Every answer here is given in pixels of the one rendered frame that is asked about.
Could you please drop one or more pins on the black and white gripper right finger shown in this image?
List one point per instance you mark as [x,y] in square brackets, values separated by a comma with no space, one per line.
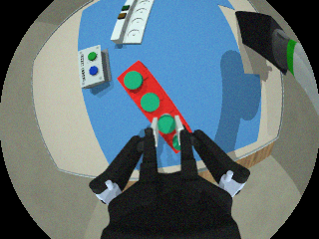
[220,165]

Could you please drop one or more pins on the green round cap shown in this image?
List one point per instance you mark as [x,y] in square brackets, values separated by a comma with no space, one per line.
[150,102]
[166,124]
[175,143]
[133,80]

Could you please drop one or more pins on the blue flat mat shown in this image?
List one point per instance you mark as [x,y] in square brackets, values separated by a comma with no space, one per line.
[190,49]

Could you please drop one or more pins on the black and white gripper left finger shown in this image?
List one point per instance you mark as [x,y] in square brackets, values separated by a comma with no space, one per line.
[114,179]

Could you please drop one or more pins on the red tube rack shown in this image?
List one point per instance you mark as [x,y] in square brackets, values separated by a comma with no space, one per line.
[151,85]

